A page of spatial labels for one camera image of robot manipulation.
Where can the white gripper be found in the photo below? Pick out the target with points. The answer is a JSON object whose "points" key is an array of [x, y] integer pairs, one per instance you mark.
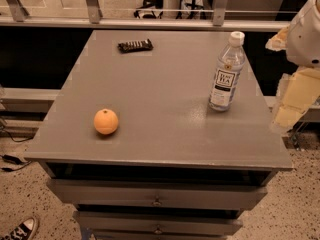
{"points": [[304, 39]]}

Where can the clear plastic water bottle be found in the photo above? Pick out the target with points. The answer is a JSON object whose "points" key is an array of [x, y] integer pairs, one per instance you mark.
{"points": [[230, 63]]}

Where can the dark snack bar wrapper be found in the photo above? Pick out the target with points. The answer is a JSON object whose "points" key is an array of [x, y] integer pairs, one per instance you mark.
{"points": [[135, 46]]}

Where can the black office chair base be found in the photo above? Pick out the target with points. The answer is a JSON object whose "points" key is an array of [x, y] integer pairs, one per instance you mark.
{"points": [[150, 9]]}

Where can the grey drawer cabinet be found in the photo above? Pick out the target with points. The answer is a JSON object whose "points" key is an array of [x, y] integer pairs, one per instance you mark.
{"points": [[167, 132]]}

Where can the orange fruit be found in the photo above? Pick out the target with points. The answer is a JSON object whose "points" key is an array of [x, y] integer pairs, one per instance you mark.
{"points": [[106, 121]]}

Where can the top grey drawer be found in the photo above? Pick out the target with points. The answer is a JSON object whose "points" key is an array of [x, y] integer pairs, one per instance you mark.
{"points": [[157, 195]]}

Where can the grey drawer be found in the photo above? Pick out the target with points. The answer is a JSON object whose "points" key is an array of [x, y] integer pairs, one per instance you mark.
{"points": [[157, 224], [157, 195]]}

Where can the black and white sneaker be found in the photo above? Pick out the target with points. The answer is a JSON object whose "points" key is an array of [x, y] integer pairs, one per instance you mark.
{"points": [[26, 230]]}

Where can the metal railing frame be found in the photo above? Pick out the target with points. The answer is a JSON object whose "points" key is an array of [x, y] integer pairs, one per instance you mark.
{"points": [[248, 15]]}

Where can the black power adapter with cable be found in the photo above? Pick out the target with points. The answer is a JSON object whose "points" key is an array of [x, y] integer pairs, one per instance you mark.
{"points": [[17, 162]]}

